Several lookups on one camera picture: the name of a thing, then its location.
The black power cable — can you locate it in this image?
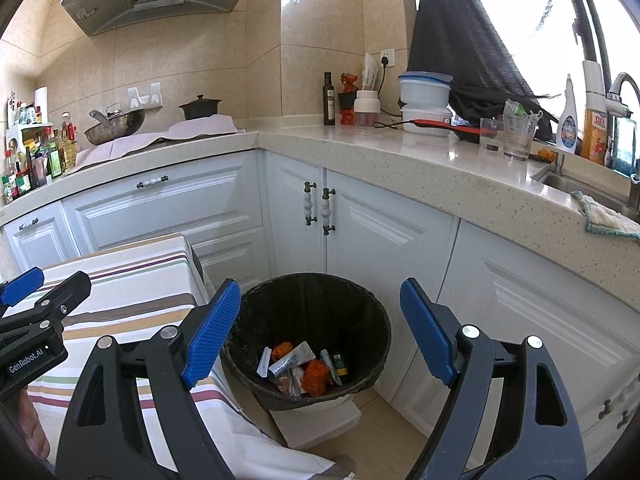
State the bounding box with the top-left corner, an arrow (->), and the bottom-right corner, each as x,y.
372,62 -> 416,131

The white jar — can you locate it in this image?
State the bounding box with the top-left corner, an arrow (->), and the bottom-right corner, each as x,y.
353,89 -> 381,127

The white plastic box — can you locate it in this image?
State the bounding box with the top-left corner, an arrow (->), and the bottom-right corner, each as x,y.
269,392 -> 362,451

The black trash bin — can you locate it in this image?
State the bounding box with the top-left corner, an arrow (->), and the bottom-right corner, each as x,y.
220,272 -> 392,411

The white spray bottle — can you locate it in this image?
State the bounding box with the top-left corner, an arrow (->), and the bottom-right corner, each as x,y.
556,73 -> 579,155

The pale stove cover cloth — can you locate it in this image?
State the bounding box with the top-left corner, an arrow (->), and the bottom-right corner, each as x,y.
67,114 -> 246,173

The dark cabinet handle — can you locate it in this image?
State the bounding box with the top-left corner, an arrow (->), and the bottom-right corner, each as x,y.
598,394 -> 632,431

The group of condiment bottles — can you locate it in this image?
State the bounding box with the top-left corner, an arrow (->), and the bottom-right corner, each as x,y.
0,91 -> 80,206

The dark hanging cloth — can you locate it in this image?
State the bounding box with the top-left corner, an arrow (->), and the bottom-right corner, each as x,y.
406,0 -> 558,143

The orange dish soap bottle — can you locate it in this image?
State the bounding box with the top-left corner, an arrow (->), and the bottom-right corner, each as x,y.
580,92 -> 613,166

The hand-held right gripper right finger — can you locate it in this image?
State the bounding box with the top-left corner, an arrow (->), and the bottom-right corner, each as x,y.
399,277 -> 588,480

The person's left hand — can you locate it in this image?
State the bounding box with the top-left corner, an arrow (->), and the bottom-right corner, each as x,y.
17,392 -> 53,461

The white water filter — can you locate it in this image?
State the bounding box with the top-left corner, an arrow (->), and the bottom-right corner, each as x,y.
581,60 -> 608,111

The black lidded pot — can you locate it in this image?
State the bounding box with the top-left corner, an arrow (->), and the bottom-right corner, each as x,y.
179,94 -> 222,121

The teal and white tube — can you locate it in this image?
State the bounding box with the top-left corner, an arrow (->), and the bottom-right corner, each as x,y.
320,349 -> 343,386

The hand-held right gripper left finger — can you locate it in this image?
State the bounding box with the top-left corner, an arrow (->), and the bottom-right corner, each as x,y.
55,278 -> 242,480

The steel sink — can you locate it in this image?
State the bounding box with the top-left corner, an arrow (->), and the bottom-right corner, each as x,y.
530,160 -> 640,221

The steel faucet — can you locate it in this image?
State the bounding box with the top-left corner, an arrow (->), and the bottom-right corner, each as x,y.
605,72 -> 640,121

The white packet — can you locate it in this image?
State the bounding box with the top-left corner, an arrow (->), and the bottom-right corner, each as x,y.
362,52 -> 379,92

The small clear glass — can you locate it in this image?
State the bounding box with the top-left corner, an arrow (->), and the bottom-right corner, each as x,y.
480,117 -> 504,153

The white container blue rim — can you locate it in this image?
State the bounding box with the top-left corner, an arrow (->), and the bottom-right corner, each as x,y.
398,72 -> 453,107

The orange-red plastic bag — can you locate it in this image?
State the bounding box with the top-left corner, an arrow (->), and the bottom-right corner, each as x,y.
301,358 -> 333,397

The steel wok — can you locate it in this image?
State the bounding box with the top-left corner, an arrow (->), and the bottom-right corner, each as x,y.
84,102 -> 147,146

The dark olive oil bottle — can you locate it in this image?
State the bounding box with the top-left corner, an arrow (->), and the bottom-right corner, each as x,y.
322,71 -> 336,126

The white green-edged dishcloth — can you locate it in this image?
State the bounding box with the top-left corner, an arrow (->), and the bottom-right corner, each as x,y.
570,190 -> 640,241

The striped tablecloth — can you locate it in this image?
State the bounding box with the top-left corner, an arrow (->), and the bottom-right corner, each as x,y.
0,232 -> 351,480

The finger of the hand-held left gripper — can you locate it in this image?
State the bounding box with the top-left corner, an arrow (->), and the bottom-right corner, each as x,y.
0,266 -> 46,308
0,271 -> 92,335

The red handled tool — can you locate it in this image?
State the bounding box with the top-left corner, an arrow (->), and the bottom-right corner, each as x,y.
410,119 -> 501,142

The white cabinet door handle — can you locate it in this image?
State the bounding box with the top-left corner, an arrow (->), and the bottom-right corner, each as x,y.
321,187 -> 337,236
303,181 -> 318,226

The white container red rim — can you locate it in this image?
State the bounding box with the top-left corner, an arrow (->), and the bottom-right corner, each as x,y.
400,104 -> 453,136

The silver grey tube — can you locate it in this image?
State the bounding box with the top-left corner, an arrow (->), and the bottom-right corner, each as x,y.
267,342 -> 317,379

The white spice rack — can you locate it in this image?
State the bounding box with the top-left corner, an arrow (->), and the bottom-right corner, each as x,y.
5,122 -> 53,148

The white wall holder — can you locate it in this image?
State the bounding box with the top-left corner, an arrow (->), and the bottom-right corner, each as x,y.
126,81 -> 163,109

